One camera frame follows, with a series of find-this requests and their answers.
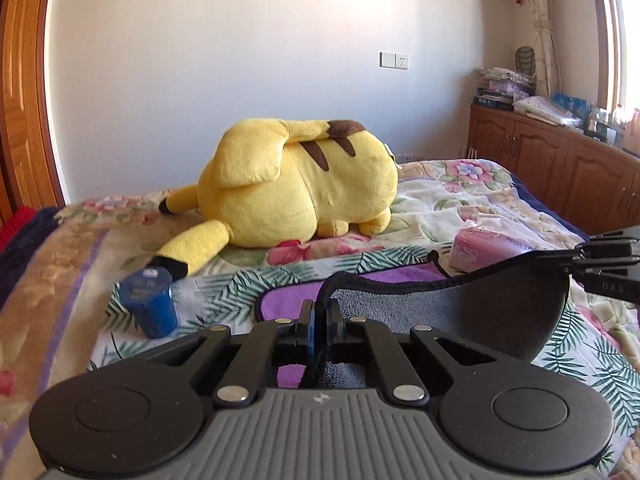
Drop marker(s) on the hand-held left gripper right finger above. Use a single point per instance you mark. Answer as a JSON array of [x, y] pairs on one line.
[[334, 335]]

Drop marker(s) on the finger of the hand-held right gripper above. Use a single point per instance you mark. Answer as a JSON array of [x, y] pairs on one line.
[[602, 250], [607, 280]]

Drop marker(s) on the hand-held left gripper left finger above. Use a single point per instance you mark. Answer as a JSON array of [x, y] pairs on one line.
[[308, 332]]

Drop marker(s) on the purple and grey towel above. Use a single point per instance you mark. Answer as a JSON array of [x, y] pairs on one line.
[[480, 305]]

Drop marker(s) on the wooden cabinet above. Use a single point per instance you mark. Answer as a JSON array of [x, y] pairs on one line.
[[550, 160]]

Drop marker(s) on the pink tissue pack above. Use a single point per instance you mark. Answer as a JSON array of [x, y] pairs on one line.
[[480, 247]]

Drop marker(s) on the yellow plush toy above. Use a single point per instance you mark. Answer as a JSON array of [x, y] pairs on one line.
[[300, 185]]

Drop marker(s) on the blue box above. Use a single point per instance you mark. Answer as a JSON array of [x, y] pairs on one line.
[[570, 104]]

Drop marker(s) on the folded white cloth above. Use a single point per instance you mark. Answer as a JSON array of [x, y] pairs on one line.
[[545, 110]]

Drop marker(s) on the blue cylindrical container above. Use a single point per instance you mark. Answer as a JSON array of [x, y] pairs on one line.
[[150, 305]]

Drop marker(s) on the stack of books and papers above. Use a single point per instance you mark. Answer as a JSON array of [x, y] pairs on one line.
[[502, 87]]

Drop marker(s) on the green fan ornament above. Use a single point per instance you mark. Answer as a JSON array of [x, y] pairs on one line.
[[525, 62]]

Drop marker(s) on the floral curtain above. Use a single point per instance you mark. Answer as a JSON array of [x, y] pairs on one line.
[[542, 20]]

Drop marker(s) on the floral blanket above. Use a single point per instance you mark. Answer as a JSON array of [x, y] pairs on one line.
[[65, 280]]

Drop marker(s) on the dark blue cloth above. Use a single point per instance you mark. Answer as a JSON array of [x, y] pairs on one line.
[[30, 245]]

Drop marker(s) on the red cloth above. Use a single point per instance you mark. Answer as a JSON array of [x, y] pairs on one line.
[[15, 225]]

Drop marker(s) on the wooden door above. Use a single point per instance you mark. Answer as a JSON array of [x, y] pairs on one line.
[[22, 85]]

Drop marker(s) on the low wall socket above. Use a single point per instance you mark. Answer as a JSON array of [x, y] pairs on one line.
[[407, 158]]

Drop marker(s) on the window frame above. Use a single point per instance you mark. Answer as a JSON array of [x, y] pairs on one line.
[[607, 35]]

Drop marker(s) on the white wall switch plate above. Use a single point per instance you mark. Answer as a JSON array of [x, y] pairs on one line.
[[394, 60]]

